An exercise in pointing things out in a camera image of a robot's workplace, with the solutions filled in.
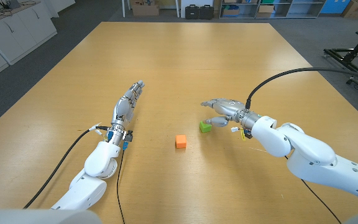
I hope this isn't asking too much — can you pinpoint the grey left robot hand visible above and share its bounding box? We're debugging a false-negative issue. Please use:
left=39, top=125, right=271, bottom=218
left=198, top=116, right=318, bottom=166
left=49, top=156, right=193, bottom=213
left=111, top=80, right=145, bottom=129

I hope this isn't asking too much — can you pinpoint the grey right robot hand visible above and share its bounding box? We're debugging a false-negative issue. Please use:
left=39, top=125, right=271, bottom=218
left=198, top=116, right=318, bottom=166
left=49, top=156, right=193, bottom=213
left=200, top=98, right=249, bottom=128

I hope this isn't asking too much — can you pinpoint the green magnetic block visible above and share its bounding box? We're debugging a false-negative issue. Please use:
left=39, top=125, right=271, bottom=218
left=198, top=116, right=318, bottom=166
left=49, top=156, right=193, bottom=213
left=199, top=121, right=213, bottom=134

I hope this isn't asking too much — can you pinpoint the orange magnetic block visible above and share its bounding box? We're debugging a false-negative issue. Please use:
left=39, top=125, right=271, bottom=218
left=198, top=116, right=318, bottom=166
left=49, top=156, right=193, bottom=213
left=175, top=134, right=188, bottom=149

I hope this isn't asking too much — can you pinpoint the black hard case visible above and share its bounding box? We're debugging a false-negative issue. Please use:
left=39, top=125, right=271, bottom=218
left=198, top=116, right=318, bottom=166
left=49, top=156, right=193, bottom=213
left=185, top=4, right=200, bottom=20
left=199, top=4, right=215, bottom=21

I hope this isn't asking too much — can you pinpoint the wide cardboard box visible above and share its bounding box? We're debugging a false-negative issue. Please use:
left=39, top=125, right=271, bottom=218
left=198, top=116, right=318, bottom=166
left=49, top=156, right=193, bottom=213
left=131, top=0, right=160, bottom=17

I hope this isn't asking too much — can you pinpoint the small cardboard box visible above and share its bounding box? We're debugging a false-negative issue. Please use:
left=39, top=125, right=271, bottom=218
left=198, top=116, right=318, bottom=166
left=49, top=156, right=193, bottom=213
left=255, top=4, right=275, bottom=19

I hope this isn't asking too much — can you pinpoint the white shelving unit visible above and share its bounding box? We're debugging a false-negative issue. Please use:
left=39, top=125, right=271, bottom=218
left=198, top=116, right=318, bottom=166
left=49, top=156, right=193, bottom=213
left=218, top=0, right=326, bottom=19

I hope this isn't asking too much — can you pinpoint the white cabinet row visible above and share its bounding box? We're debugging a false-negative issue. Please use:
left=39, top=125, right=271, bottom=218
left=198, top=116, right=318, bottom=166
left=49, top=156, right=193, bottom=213
left=0, top=0, right=58, bottom=86

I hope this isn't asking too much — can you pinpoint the dark grey desk device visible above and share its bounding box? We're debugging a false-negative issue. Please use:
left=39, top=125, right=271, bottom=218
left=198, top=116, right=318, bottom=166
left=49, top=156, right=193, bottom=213
left=3, top=0, right=22, bottom=9

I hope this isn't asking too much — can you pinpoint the angled cardboard box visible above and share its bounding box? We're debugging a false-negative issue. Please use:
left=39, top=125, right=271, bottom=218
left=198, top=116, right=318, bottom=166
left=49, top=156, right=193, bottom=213
left=341, top=0, right=358, bottom=19

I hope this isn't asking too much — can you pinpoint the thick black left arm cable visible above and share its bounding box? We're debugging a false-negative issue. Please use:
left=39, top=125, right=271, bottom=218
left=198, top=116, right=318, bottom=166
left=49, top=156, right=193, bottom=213
left=23, top=123, right=111, bottom=209

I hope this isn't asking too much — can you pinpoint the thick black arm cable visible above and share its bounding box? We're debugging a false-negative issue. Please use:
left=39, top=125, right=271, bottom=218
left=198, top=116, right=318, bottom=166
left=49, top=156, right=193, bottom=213
left=23, top=123, right=111, bottom=209
left=245, top=67, right=358, bottom=111

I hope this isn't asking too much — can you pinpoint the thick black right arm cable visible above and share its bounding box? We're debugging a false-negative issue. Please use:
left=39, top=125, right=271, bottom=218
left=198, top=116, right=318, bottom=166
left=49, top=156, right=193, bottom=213
left=245, top=67, right=358, bottom=111

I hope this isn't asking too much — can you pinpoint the white table frame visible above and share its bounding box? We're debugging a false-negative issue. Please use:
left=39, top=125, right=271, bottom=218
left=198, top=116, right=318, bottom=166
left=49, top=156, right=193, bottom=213
left=121, top=0, right=181, bottom=19

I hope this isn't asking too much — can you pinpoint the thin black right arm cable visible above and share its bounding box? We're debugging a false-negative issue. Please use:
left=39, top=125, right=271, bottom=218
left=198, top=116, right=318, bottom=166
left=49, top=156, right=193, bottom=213
left=284, top=155, right=344, bottom=224

